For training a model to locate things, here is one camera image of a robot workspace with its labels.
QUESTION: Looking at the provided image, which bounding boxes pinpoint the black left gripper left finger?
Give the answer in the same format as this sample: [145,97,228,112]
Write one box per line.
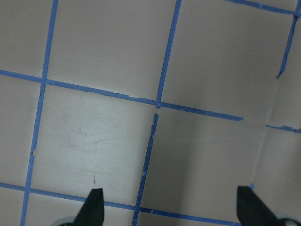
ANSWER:
[73,188,104,226]

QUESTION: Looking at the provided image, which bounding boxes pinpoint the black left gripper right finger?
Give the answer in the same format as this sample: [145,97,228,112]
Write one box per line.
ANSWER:
[236,186,279,226]

